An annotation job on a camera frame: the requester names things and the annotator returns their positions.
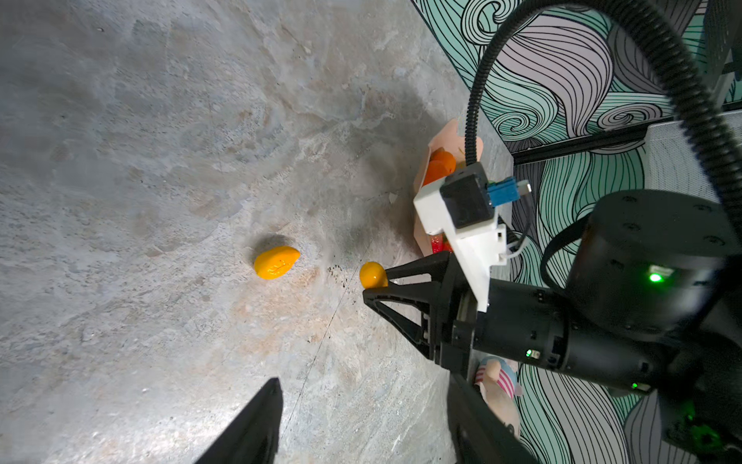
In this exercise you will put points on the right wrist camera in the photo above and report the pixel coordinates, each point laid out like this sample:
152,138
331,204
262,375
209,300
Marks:
464,207

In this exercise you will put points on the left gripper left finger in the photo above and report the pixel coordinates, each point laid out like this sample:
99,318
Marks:
253,435

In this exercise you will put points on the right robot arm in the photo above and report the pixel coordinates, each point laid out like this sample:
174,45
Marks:
641,296

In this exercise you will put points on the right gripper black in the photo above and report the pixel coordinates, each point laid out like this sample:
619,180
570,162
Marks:
453,318

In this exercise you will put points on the large orange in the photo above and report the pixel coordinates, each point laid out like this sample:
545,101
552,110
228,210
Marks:
441,165

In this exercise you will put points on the pig-face plush doll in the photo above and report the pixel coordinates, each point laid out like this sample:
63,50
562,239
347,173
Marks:
496,380

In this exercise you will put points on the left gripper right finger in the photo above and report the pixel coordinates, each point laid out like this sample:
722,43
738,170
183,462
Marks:
476,433

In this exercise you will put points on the strawberry cluster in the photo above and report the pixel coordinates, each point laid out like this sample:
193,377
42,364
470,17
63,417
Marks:
439,243

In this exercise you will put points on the yellow mango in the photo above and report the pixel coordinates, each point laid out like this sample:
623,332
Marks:
276,262
373,275

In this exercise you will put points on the pink fruit bowl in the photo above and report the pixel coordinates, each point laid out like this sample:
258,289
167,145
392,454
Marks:
448,139

